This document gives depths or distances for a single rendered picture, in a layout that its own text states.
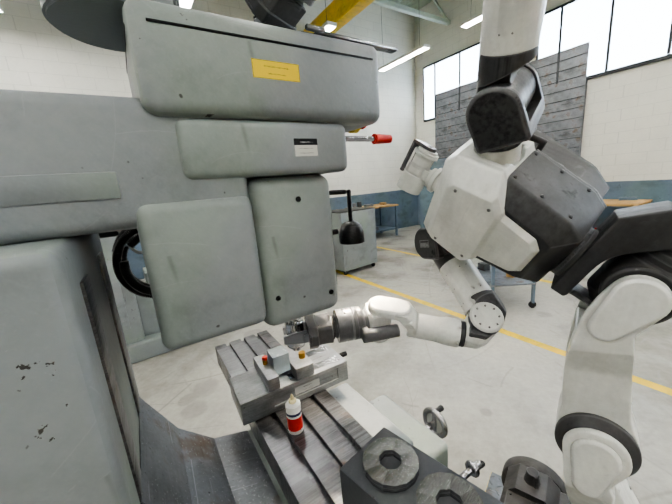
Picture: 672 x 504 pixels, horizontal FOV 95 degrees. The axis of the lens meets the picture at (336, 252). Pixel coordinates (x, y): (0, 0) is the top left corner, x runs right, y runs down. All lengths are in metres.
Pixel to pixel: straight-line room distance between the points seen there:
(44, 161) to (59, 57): 7.02
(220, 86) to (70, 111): 0.21
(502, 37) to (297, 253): 0.52
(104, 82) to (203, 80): 6.89
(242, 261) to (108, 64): 7.07
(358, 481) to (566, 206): 0.61
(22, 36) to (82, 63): 0.75
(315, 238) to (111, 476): 0.50
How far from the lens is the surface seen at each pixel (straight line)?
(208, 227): 0.58
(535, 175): 0.75
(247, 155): 0.60
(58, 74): 7.52
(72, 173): 0.58
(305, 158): 0.65
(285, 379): 1.03
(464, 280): 0.90
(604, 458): 0.92
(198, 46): 0.62
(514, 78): 0.71
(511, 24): 0.65
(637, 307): 0.77
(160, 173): 0.58
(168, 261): 0.58
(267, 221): 0.63
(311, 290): 0.70
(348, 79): 0.72
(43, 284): 0.48
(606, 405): 0.91
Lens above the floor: 1.61
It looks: 13 degrees down
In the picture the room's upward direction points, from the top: 5 degrees counter-clockwise
